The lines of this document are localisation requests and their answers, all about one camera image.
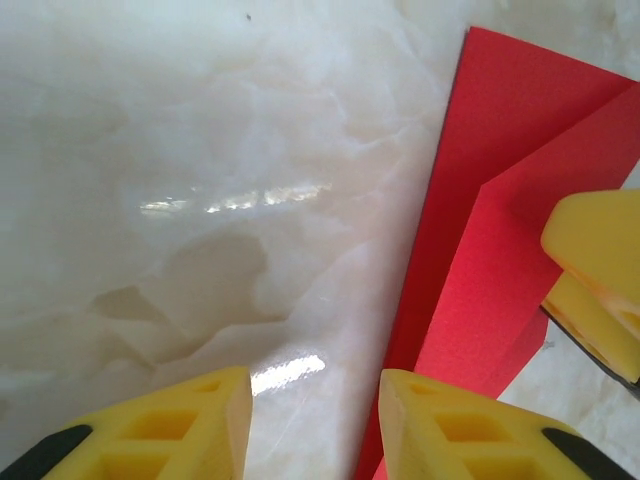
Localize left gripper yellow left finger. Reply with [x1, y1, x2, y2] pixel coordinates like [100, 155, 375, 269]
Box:
[0, 365, 254, 480]

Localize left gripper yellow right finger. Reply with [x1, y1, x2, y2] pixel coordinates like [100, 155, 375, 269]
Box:
[378, 368, 640, 480]

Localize red paper sheet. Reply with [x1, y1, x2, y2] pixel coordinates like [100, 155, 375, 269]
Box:
[352, 25, 640, 480]

